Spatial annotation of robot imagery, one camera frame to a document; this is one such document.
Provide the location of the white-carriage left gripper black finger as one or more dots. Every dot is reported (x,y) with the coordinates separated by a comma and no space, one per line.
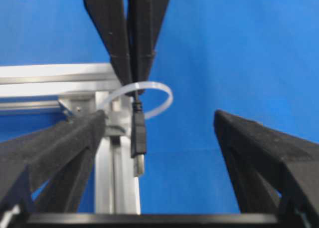
(145,18)

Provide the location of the white-carriage left gripper black triangular finger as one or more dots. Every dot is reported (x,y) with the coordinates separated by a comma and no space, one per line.
(109,20)

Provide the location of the teal left gripper black finger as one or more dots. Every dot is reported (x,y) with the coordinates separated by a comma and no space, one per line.
(271,172)
(47,171)

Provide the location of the translucent white zip-tie loop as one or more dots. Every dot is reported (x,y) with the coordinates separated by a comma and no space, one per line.
(159,97)

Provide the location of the silver aluminium extrusion frame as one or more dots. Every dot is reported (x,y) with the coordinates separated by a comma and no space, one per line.
(77,90)

